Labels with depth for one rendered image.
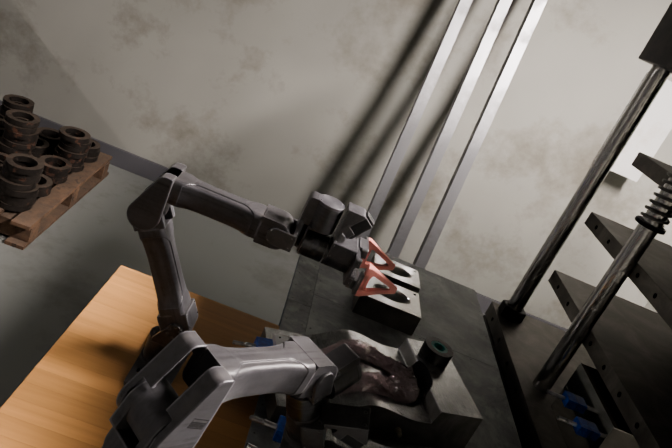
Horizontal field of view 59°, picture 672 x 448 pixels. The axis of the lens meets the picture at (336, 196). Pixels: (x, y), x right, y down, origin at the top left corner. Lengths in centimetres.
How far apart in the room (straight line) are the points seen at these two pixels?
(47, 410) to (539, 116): 319
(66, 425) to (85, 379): 12
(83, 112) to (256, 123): 110
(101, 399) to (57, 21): 305
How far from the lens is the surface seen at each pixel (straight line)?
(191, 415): 72
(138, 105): 395
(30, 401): 128
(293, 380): 86
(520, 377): 207
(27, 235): 310
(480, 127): 332
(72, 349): 139
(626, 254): 190
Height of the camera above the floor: 171
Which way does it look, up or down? 20 degrees down
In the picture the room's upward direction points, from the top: 24 degrees clockwise
